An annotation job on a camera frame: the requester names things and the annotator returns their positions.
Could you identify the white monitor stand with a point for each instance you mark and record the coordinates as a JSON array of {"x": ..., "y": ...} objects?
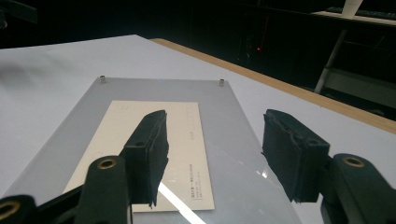
[{"x": 351, "y": 6}]

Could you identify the small metal frame standoff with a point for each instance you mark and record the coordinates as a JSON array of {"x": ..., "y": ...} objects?
[
  {"x": 221, "y": 82},
  {"x": 102, "y": 79}
]

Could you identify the cream paper card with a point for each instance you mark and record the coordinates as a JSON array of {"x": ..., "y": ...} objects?
[{"x": 124, "y": 121}]

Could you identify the clear acrylic frame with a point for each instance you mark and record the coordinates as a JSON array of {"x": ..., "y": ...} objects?
[{"x": 233, "y": 130}]

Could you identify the wooden desk with white legs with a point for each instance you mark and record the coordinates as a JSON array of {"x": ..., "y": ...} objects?
[{"x": 358, "y": 84}]

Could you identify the black keyboard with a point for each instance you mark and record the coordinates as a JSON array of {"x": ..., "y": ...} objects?
[{"x": 373, "y": 14}]

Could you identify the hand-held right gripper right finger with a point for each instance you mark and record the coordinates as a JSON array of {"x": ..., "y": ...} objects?
[{"x": 289, "y": 149}]

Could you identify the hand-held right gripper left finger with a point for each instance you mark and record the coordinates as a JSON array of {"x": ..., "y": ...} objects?
[{"x": 146, "y": 155}]

